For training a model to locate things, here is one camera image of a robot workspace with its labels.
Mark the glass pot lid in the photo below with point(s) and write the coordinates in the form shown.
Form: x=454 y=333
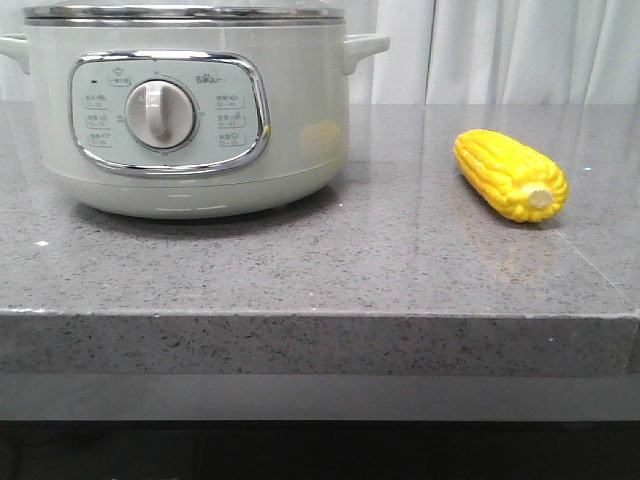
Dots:
x=235 y=13

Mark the yellow toy corn cob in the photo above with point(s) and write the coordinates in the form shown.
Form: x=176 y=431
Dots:
x=519 y=182

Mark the pale green electric cooking pot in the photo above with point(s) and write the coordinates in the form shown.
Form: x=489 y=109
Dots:
x=193 y=111

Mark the white pleated curtain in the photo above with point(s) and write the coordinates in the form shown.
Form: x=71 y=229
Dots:
x=397 y=52

